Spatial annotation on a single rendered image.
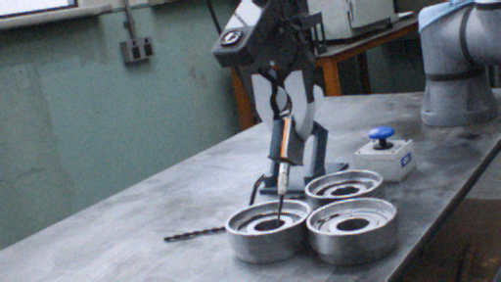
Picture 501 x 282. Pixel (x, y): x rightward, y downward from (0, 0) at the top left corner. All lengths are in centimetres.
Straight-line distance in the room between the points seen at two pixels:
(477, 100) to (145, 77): 186
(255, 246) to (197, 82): 237
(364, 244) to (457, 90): 58
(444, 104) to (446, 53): 10
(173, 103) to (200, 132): 23
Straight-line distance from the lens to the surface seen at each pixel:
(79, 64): 260
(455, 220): 143
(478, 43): 115
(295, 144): 76
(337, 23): 304
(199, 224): 92
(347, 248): 69
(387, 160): 93
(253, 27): 69
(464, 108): 121
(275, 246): 73
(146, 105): 282
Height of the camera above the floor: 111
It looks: 13 degrees down
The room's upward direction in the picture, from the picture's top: 9 degrees counter-clockwise
